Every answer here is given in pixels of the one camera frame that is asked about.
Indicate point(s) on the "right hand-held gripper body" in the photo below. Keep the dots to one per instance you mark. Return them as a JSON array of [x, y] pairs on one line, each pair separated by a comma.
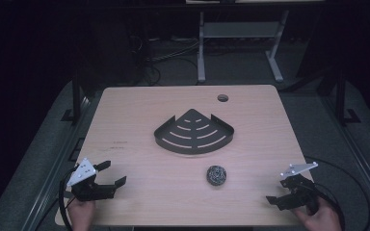
[[300, 191]]

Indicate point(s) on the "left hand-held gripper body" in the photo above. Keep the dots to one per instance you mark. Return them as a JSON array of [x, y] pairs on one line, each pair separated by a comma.
[[86, 189]]

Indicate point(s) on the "person's left hand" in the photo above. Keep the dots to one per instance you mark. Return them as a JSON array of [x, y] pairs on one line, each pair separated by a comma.
[[82, 215]]

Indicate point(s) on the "person's right hand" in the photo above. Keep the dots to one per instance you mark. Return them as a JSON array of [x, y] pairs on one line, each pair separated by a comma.
[[321, 218]]

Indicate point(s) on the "steel wool scouring ball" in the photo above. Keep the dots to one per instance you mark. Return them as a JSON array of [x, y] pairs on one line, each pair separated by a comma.
[[216, 175]]

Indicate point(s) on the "black metal corner shelf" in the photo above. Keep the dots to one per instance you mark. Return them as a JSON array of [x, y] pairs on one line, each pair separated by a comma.
[[194, 134]]

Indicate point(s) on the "grey metal stand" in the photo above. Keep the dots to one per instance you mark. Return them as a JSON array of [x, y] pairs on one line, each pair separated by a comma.
[[237, 30]]

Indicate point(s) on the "black frame post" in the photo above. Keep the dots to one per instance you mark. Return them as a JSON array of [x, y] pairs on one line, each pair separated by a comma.
[[76, 96], [341, 96]]

